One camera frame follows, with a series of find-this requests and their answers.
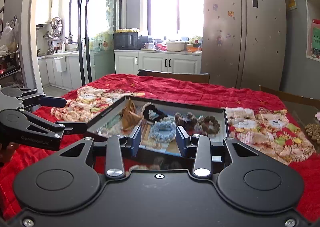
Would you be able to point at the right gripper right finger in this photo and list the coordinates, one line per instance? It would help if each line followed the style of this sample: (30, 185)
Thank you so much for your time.
(198, 147)

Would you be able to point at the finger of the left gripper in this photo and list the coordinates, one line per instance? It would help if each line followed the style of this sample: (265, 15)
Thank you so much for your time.
(70, 128)
(48, 101)

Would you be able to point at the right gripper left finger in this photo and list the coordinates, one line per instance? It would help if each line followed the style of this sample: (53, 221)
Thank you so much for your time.
(120, 146)

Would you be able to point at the brown braided scrunchie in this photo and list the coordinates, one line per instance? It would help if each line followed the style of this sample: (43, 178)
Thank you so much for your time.
(209, 125)

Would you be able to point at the blue knitted scrunchie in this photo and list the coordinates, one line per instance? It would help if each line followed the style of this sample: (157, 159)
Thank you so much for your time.
(163, 131)

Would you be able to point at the brown paper pyramid packet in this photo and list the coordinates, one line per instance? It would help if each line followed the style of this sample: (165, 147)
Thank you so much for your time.
(129, 115)

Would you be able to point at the black white-edged scrunchie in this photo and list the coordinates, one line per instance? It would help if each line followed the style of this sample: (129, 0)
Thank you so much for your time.
(152, 114)

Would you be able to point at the cream knitted scrunchie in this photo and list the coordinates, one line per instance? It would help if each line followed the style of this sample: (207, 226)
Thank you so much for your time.
(142, 167)

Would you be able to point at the dark fuzzy claw clip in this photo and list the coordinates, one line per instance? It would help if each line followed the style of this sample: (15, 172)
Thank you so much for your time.
(162, 163)

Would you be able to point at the person's left hand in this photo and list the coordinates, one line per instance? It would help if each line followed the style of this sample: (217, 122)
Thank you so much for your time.
(8, 151)

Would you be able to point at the black shallow box tray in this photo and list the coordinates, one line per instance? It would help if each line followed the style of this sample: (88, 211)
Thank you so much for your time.
(109, 123)

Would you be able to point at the white kitchen cabinet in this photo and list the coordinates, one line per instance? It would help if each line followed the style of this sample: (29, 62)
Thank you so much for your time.
(131, 61)

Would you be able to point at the red quilted blanket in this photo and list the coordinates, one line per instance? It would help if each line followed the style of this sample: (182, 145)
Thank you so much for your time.
(174, 90)

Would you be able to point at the dark wooden chair back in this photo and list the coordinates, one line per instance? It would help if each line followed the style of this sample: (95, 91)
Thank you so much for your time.
(194, 78)

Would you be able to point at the black microwave oven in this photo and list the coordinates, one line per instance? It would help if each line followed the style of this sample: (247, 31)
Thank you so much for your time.
(125, 40)

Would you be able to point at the wooden chair at right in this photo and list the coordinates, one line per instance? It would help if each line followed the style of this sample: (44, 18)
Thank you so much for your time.
(284, 96)

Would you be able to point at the white mug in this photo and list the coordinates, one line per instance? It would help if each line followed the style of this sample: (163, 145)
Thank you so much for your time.
(149, 46)

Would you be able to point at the wooden bead trivet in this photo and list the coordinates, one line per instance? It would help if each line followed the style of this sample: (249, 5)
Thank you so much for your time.
(313, 132)

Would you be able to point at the white plastic basin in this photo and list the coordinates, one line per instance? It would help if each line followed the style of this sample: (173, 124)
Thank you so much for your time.
(176, 46)

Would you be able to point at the beige double-door refrigerator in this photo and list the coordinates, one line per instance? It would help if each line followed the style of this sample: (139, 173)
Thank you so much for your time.
(244, 42)

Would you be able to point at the white wall shelf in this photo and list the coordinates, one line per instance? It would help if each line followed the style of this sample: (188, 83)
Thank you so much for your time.
(312, 16)

